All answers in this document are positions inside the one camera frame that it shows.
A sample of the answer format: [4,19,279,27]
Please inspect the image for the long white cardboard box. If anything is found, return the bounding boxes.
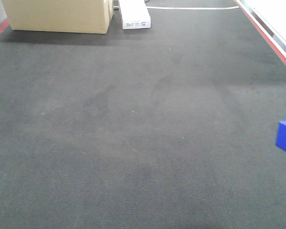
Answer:
[118,0,151,30]

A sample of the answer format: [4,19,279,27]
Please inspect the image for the large cardboard box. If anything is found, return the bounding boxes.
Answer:
[2,0,113,34]

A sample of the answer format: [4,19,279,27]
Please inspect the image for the white conveyor side rail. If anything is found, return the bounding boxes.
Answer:
[237,0,286,65]

